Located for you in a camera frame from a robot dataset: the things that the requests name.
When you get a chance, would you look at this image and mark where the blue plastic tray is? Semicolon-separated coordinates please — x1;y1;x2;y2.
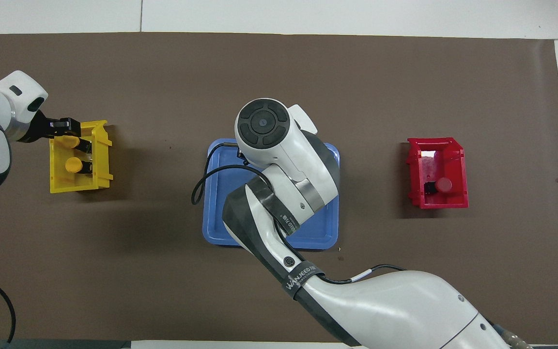
202;139;341;251

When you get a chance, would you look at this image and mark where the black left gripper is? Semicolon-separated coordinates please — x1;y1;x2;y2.
17;111;82;144

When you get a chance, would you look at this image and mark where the yellow push button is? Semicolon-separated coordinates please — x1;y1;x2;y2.
64;157;93;175
61;136;93;154

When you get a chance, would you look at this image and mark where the brown paper mat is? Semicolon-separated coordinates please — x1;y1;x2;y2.
0;32;558;346

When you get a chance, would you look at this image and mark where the red push button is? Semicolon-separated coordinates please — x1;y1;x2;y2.
423;177;453;195

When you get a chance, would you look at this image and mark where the red plastic bin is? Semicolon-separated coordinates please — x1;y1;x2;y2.
406;137;469;210

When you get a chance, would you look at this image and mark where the yellow plastic bin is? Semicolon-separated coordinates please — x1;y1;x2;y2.
49;120;114;194

